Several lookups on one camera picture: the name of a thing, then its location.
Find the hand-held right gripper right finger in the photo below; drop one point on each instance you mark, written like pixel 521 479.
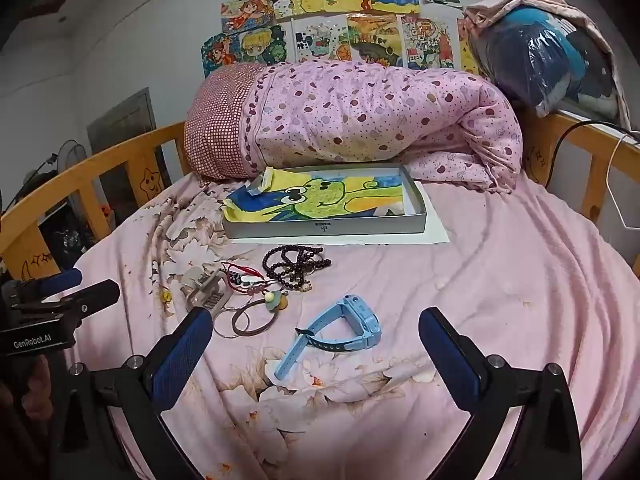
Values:
pixel 445 355

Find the electric fan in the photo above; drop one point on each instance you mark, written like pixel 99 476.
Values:
pixel 70 152

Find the silver metal trinket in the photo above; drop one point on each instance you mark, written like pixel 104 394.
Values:
pixel 207 292

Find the blue wrist watch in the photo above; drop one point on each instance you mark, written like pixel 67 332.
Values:
pixel 357 320

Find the frog crayon drawing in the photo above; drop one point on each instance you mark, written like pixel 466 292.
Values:
pixel 325 192

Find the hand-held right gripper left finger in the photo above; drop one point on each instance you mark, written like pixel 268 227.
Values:
pixel 182 355

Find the grey shallow cardboard box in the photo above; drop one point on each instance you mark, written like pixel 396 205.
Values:
pixel 320 227

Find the pink floral bed sheet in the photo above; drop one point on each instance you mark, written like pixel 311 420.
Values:
pixel 500 285

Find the red checked pillow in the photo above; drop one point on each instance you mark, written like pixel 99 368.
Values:
pixel 220 120

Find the white paper sheet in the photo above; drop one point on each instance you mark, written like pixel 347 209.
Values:
pixel 436 232

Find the green and orange bead pendant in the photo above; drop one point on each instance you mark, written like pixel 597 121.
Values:
pixel 273 300

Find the pink polka dot quilt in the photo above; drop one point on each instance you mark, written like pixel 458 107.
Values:
pixel 375 110

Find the silver key rings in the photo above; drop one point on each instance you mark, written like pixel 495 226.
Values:
pixel 248 331

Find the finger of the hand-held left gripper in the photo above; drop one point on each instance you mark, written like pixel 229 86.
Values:
pixel 92 294
pixel 60 280

